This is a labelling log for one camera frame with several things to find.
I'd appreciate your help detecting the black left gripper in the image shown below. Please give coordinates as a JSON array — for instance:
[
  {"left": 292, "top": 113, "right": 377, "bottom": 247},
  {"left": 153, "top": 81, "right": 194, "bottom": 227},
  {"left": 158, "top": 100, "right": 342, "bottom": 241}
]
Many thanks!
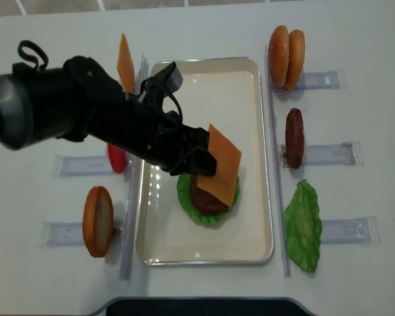
[{"left": 124, "top": 98, "right": 217, "bottom": 176}]

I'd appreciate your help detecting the orange cheese slice front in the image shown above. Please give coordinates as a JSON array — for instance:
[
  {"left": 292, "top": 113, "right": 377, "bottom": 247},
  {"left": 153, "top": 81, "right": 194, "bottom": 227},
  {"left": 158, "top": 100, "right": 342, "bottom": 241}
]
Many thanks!
[{"left": 197, "top": 124, "right": 242, "bottom": 207}]

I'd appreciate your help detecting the orange cheese slice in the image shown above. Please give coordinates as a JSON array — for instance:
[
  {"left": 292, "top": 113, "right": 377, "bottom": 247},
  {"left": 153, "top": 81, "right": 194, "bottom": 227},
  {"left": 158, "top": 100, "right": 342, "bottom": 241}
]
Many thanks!
[
  {"left": 197, "top": 124, "right": 242, "bottom": 207},
  {"left": 117, "top": 33, "right": 135, "bottom": 93}
]

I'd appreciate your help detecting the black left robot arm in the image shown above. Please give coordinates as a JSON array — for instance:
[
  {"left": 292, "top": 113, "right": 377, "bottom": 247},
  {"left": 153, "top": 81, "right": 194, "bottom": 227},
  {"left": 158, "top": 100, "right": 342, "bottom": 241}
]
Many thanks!
[{"left": 0, "top": 56, "right": 217, "bottom": 176}]

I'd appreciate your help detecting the green lettuce leaf in tray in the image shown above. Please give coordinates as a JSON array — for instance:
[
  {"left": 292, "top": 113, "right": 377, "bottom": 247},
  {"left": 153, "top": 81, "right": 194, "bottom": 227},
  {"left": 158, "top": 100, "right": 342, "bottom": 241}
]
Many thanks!
[{"left": 176, "top": 174, "right": 240, "bottom": 226}]

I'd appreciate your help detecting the brown meat patty in tray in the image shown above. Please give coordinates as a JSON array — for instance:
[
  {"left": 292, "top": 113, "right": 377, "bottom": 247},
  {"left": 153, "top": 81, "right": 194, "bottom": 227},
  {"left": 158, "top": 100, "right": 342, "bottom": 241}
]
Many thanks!
[{"left": 189, "top": 175, "right": 229, "bottom": 215}]

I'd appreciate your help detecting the red tomato slice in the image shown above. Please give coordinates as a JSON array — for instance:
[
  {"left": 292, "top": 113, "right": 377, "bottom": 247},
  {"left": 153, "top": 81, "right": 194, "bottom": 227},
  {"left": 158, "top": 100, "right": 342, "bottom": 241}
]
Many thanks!
[{"left": 107, "top": 144, "right": 128, "bottom": 174}]

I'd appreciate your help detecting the brown meat patty upright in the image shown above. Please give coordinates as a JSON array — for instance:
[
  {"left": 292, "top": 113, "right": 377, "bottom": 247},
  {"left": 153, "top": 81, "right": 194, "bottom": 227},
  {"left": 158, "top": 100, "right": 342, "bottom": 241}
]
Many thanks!
[{"left": 285, "top": 108, "right": 305, "bottom": 169}]

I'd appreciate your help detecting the orange cheese slice rear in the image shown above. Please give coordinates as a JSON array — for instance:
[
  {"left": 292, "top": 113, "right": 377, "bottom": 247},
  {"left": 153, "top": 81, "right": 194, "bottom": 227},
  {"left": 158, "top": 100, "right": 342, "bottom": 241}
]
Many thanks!
[{"left": 117, "top": 33, "right": 135, "bottom": 93}]

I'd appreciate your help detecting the green lettuce leaf upright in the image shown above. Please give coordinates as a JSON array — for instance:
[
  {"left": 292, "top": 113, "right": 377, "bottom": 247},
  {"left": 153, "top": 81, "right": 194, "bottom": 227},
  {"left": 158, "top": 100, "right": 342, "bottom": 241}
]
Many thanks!
[{"left": 284, "top": 179, "right": 323, "bottom": 273}]

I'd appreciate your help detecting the clear holder tomato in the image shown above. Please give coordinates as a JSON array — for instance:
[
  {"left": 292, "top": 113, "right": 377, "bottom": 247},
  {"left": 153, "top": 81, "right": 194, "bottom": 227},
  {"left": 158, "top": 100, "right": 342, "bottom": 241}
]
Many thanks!
[{"left": 53, "top": 155, "right": 116, "bottom": 178}]

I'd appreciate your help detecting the clear holder lettuce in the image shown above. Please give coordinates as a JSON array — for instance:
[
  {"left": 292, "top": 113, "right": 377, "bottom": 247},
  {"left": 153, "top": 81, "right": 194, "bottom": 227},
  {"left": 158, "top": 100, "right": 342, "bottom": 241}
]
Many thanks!
[{"left": 321, "top": 216, "right": 380, "bottom": 245}]

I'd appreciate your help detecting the white metal tray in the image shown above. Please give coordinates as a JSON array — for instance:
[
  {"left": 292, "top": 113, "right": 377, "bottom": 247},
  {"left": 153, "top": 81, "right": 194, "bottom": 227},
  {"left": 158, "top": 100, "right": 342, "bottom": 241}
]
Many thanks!
[{"left": 136, "top": 57, "right": 273, "bottom": 265}]

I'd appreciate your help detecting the bun half left side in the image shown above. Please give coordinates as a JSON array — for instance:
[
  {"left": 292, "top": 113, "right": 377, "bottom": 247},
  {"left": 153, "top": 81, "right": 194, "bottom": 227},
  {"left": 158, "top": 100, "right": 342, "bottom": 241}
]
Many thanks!
[{"left": 82, "top": 186, "right": 114, "bottom": 257}]

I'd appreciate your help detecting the bun half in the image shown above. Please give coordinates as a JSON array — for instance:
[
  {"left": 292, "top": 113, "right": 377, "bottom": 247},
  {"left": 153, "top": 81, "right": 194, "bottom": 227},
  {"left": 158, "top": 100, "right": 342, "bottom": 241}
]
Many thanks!
[
  {"left": 268, "top": 26, "right": 289, "bottom": 87},
  {"left": 82, "top": 186, "right": 114, "bottom": 257},
  {"left": 284, "top": 30, "right": 305, "bottom": 91}
]

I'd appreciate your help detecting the bun half right inner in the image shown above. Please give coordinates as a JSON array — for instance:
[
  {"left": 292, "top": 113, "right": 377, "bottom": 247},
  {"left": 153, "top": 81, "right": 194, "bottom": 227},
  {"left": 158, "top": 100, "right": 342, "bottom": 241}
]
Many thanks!
[{"left": 284, "top": 30, "right": 305, "bottom": 91}]

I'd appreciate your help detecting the bun half right outer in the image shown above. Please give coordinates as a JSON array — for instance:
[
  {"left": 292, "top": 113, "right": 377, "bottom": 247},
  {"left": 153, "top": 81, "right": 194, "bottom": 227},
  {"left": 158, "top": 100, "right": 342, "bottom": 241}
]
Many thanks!
[{"left": 268, "top": 26, "right": 289, "bottom": 87}]

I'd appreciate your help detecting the clear holder patty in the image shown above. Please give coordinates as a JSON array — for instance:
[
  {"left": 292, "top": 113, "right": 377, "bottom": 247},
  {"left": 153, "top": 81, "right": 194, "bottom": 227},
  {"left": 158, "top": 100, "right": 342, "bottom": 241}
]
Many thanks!
[{"left": 278, "top": 141, "right": 362, "bottom": 167}]

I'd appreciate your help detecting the clear holder left bun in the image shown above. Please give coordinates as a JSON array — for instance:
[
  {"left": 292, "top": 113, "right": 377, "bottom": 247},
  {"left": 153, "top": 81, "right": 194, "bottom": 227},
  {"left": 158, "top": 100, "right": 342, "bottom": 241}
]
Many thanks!
[{"left": 39, "top": 220, "right": 124, "bottom": 248}]

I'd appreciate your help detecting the clear rail left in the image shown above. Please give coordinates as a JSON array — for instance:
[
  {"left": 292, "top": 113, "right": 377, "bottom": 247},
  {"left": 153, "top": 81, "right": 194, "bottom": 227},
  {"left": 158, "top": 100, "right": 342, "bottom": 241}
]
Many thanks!
[{"left": 120, "top": 51, "right": 150, "bottom": 280}]

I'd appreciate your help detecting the clear rail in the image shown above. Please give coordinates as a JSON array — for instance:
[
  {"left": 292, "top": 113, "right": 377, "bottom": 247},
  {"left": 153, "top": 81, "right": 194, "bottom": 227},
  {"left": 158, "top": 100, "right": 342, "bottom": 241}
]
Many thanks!
[
  {"left": 120, "top": 51, "right": 150, "bottom": 280},
  {"left": 264, "top": 45, "right": 291, "bottom": 277}
]

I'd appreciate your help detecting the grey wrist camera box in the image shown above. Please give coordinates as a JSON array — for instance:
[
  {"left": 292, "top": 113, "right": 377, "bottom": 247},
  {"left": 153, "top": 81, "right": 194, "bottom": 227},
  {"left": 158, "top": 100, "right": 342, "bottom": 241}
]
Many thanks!
[{"left": 166, "top": 62, "right": 183, "bottom": 93}]

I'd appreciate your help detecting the clear rail right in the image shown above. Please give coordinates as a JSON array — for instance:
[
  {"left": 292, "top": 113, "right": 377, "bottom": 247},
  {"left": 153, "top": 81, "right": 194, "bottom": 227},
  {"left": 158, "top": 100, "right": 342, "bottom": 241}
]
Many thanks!
[{"left": 264, "top": 45, "right": 291, "bottom": 277}]

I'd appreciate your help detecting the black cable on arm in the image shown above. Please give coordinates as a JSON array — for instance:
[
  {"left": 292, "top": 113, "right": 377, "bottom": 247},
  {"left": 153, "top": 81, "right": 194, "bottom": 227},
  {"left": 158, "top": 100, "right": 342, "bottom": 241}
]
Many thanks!
[{"left": 17, "top": 39, "right": 49, "bottom": 71}]

